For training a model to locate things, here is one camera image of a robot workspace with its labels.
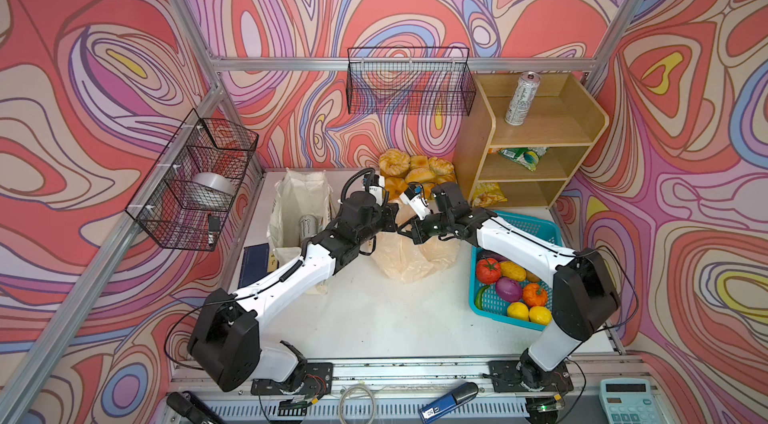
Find blue black handheld tool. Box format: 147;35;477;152
419;382;479;424

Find yellow toy lemon right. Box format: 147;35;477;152
528;306;552;326

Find dark blue notebook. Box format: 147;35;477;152
238;243;270;288

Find yellow toy corn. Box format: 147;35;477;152
499;261;527;282

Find coiled white cable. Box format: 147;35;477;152
337;383;378;424

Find oval bread bun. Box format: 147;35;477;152
405;167;437;183

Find yellow toy lemon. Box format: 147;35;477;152
528;306;552;326
506;302;529;322

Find black wire basket wall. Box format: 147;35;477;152
346;44;476;116
125;110;258;251

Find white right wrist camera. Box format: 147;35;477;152
399;182;432;220

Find white energy drink can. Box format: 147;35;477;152
299;214;319;241

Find silver tape roll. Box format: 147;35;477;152
189;172;235;210

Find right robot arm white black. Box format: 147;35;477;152
398;182;620;391

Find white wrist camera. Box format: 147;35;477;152
399;182;432;220
362;170;388;205

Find green snack packet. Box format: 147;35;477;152
497;146;548;172

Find purple toy onion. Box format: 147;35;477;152
494;277;523;303

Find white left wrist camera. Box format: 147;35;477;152
362;170;388;205

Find white canvas tote bag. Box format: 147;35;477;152
267;169;337;269

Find translucent beige plastic bag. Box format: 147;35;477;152
372;232;461;283

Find red toy tomato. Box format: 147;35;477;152
475;258;503;285

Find wooden shelf unit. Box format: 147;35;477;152
452;74;609;210

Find silver pink drink can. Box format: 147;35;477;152
505;72;541;126

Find orange toy pumpkin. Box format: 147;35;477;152
522;283;549;308

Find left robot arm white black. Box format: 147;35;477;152
188;191;399;392

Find black wire basket left wall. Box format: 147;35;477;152
125;110;258;251

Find yellow chips bag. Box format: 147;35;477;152
472;182;507;207

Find white calculator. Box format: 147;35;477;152
599;378;662;424

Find sugared bread roll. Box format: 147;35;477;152
379;148;411;178

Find teal plastic basket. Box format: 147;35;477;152
468;211;563;331

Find striped ring bread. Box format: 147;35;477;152
385;176;408;201

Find black wire basket back wall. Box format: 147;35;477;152
346;44;476;116

